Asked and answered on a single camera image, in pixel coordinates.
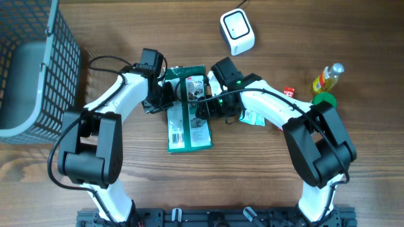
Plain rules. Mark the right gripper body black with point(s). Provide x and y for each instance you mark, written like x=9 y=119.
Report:
x=218 y=107

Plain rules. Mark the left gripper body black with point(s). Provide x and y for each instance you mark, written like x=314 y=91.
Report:
x=160 y=96

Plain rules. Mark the green white gloves packet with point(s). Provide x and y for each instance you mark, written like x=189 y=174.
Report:
x=187 y=132

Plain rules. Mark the red sachet stick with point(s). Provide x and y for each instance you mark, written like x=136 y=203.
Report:
x=289 y=91

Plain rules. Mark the green lid jar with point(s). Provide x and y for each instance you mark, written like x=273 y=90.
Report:
x=324 y=97

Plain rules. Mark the yellow liquid bottle silver cap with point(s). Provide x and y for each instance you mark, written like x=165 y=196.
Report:
x=327 y=79

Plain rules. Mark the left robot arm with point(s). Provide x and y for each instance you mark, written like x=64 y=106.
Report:
x=88 y=155

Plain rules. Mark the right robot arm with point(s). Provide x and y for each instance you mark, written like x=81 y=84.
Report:
x=318 y=143

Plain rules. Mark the white barcode scanner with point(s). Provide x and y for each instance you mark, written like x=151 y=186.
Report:
x=237 y=31

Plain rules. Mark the grey plastic mesh basket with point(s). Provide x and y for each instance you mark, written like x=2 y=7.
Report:
x=40 y=71

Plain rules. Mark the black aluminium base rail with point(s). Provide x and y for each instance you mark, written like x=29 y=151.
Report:
x=221 y=217

